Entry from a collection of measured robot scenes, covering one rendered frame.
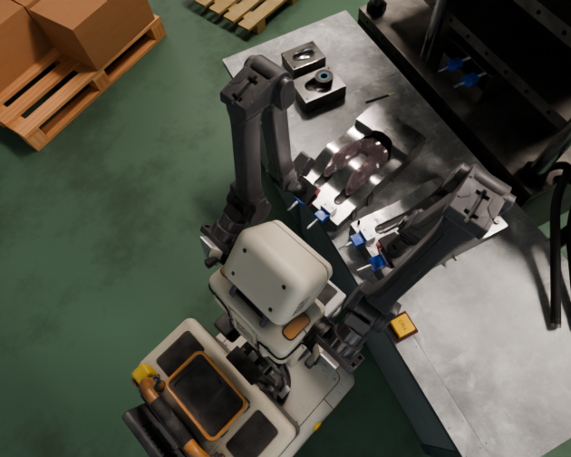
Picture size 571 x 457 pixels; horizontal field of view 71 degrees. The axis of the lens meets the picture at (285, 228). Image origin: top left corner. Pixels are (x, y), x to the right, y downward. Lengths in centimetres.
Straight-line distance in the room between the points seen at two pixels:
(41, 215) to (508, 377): 271
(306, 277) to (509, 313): 89
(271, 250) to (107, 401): 172
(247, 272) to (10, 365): 203
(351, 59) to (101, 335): 197
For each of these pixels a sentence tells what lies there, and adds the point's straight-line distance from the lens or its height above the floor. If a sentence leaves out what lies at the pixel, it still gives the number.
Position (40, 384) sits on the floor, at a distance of 264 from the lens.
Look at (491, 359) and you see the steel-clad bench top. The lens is 151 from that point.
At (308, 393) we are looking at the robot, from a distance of 191.
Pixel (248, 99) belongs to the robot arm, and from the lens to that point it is 81.
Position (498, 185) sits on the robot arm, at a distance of 79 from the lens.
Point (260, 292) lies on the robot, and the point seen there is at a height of 133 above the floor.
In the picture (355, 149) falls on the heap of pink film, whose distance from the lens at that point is 161.
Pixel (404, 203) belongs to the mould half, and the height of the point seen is 89.
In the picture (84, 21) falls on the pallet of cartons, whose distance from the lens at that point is 325.
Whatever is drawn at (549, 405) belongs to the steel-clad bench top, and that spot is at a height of 80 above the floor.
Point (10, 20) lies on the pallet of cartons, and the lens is 358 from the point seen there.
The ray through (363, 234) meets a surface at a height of 92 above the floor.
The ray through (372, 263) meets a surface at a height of 94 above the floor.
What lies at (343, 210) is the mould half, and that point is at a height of 85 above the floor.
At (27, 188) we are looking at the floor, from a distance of 322.
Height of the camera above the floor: 219
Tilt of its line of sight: 64 degrees down
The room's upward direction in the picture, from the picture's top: 9 degrees counter-clockwise
